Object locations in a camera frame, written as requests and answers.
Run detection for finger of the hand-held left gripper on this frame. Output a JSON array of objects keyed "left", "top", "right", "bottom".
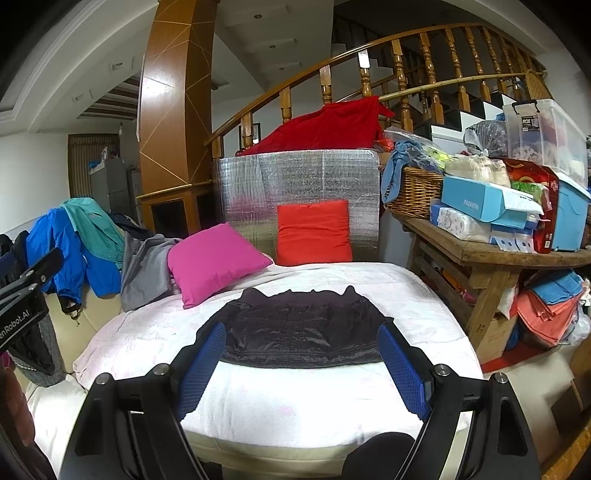
[{"left": 0, "top": 248, "right": 64, "bottom": 301}]

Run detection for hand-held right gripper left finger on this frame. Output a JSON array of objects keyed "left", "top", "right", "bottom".
[{"left": 59, "top": 320, "right": 228, "bottom": 480}]

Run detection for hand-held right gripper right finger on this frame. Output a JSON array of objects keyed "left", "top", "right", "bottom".
[{"left": 376, "top": 320, "right": 541, "bottom": 480}]

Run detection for black quilted jacket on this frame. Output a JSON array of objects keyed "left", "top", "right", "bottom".
[{"left": 196, "top": 286, "right": 395, "bottom": 369}]

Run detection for blue jacket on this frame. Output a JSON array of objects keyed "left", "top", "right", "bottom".
[{"left": 25, "top": 208, "right": 123, "bottom": 308}]

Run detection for grey knitted sweater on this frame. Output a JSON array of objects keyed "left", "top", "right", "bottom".
[{"left": 9, "top": 314, "right": 65, "bottom": 386}]

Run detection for teal shirt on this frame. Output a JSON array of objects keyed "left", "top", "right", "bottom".
[{"left": 62, "top": 198, "right": 126, "bottom": 271}]

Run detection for white blanket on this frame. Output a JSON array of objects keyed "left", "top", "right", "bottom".
[{"left": 73, "top": 261, "right": 485, "bottom": 437}]

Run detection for person's leg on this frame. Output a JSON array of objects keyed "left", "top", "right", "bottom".
[{"left": 342, "top": 431, "right": 416, "bottom": 480}]

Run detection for brown cardboard box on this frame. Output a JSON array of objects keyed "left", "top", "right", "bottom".
[{"left": 475, "top": 314, "right": 518, "bottom": 365}]

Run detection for dark navy garment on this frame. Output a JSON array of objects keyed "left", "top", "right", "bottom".
[{"left": 111, "top": 212, "right": 153, "bottom": 241}]

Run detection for pink pillow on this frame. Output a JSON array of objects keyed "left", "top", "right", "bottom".
[{"left": 167, "top": 222, "right": 274, "bottom": 310}]

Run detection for grey garment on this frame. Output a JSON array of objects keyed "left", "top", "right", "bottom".
[{"left": 121, "top": 233, "right": 183, "bottom": 312}]

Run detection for grey refrigerator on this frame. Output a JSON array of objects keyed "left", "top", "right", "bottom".
[{"left": 90, "top": 157, "right": 141, "bottom": 213}]

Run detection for wooden table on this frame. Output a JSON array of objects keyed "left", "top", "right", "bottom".
[{"left": 397, "top": 215, "right": 591, "bottom": 344}]

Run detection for white tissue pack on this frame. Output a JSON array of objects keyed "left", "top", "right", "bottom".
[{"left": 429, "top": 203, "right": 492, "bottom": 243}]

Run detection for stack of folded cloths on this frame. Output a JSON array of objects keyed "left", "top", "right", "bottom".
[{"left": 515, "top": 270, "right": 585, "bottom": 347}]

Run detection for red pillow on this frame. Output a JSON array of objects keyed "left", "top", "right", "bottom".
[{"left": 276, "top": 199, "right": 354, "bottom": 267}]

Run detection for blue and white cartons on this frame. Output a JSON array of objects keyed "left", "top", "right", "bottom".
[{"left": 489, "top": 222, "right": 539, "bottom": 254}]

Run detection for wicker basket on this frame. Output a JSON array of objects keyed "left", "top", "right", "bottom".
[{"left": 383, "top": 166, "right": 446, "bottom": 220}]

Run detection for light blue cardboard box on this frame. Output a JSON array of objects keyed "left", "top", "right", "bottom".
[{"left": 441, "top": 175, "right": 546, "bottom": 226}]

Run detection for blue cloth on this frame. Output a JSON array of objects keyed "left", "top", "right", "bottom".
[{"left": 381, "top": 141, "right": 423, "bottom": 204}]

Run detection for wooden pillar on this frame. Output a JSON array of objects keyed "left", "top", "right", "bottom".
[{"left": 136, "top": 0, "right": 218, "bottom": 227}]

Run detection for beige bagged goods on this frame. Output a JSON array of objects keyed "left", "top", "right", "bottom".
[{"left": 445, "top": 154, "right": 511, "bottom": 188}]

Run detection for silver foil insulation board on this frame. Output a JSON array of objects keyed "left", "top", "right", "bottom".
[{"left": 211, "top": 148, "right": 382, "bottom": 266}]

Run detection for red printed box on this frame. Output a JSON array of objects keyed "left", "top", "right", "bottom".
[{"left": 501, "top": 158, "right": 560, "bottom": 254}]

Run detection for light blue plastic bin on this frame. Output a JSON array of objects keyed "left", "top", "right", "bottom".
[{"left": 551, "top": 173, "right": 591, "bottom": 252}]

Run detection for dark plastic bag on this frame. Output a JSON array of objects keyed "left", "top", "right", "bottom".
[{"left": 463, "top": 117, "right": 509, "bottom": 160}]

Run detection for large red cushion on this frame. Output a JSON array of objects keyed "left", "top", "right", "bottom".
[{"left": 240, "top": 95, "right": 395, "bottom": 157}]

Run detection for clear plastic storage box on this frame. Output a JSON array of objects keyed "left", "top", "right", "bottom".
[{"left": 502, "top": 98, "right": 589, "bottom": 176}]

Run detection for wooden stair railing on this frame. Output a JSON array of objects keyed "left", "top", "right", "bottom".
[{"left": 203, "top": 23, "right": 548, "bottom": 158}]

